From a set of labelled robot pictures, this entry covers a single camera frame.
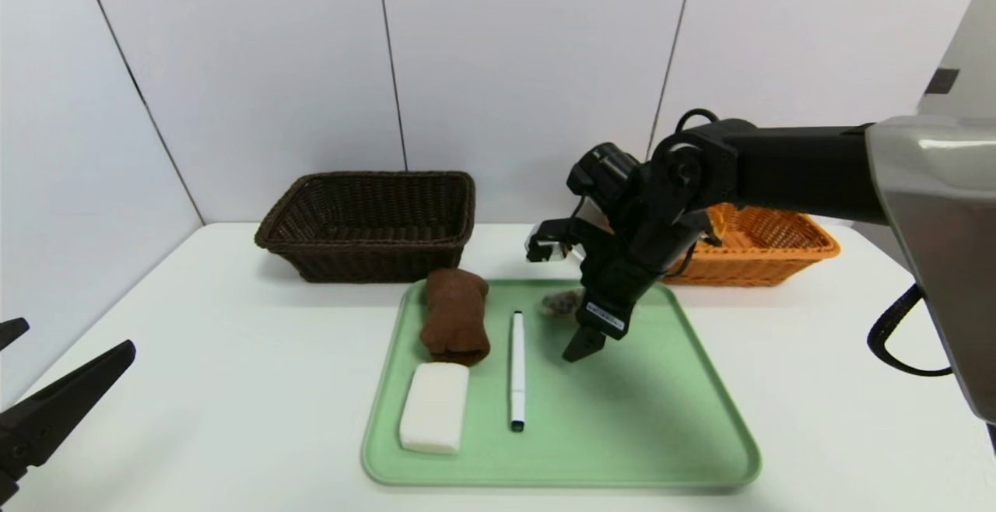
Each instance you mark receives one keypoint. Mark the black wall fixture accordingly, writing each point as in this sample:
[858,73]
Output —
[941,81]

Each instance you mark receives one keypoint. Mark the dark brown wicker basket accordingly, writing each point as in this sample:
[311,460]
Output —
[366,263]

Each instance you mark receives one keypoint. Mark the brown folded cloth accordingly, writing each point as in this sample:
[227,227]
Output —
[455,317]

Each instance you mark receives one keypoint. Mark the orange wicker basket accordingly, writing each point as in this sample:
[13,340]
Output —
[762,263]

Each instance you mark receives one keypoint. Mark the white soap bar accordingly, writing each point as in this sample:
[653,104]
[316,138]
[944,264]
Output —
[434,407]

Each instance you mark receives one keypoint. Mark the white marker pen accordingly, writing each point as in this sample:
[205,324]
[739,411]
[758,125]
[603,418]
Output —
[517,364]

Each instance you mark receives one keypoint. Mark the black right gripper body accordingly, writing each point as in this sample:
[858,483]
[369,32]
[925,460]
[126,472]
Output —
[604,313]

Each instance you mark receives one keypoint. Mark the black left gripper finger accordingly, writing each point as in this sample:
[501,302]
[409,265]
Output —
[70,403]
[12,331]

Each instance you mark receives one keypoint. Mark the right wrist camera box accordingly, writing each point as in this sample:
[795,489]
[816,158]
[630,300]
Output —
[552,236]

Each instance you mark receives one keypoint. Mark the green plastic tray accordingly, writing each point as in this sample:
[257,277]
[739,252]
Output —
[622,426]

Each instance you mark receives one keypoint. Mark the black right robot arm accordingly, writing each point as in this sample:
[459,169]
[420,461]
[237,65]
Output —
[801,170]

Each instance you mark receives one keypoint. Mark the clear candy packet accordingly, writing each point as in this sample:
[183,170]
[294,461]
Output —
[556,304]

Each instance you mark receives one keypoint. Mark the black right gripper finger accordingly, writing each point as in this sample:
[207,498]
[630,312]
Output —
[585,345]

